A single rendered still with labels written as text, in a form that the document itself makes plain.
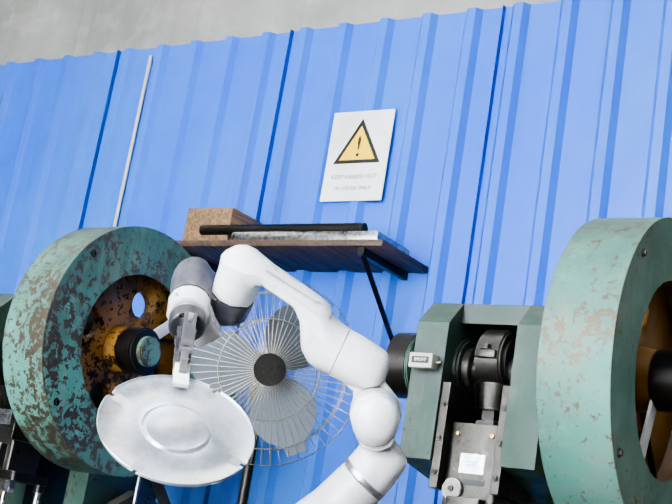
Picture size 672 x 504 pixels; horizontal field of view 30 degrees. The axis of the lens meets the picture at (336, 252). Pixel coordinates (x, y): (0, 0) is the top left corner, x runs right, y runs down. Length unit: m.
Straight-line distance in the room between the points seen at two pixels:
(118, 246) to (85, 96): 2.38
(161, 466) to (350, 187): 3.10
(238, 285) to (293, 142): 2.93
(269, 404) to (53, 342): 0.69
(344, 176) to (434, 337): 1.96
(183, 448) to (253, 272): 0.48
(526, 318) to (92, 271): 1.44
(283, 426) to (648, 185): 1.64
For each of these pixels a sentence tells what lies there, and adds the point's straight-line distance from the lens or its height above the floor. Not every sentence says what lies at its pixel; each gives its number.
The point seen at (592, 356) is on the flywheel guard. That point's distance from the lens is 2.90.
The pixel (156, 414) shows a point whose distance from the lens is 2.34.
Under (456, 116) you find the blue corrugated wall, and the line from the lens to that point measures 5.09.
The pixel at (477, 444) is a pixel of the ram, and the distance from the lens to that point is 3.33.
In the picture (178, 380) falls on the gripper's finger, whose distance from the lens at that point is 2.41.
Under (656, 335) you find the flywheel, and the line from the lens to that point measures 3.39.
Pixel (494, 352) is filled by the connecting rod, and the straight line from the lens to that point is 3.34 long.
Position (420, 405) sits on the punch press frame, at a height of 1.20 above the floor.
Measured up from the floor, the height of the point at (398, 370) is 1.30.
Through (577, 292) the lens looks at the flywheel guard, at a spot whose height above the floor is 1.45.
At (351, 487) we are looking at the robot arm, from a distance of 2.66.
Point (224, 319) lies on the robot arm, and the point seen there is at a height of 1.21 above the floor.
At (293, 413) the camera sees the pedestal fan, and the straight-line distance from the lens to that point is 3.88.
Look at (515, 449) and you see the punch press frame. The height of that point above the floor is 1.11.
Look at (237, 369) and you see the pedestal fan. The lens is 3.87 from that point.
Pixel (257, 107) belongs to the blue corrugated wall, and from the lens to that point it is 5.68.
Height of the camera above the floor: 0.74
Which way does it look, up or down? 14 degrees up
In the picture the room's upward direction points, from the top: 9 degrees clockwise
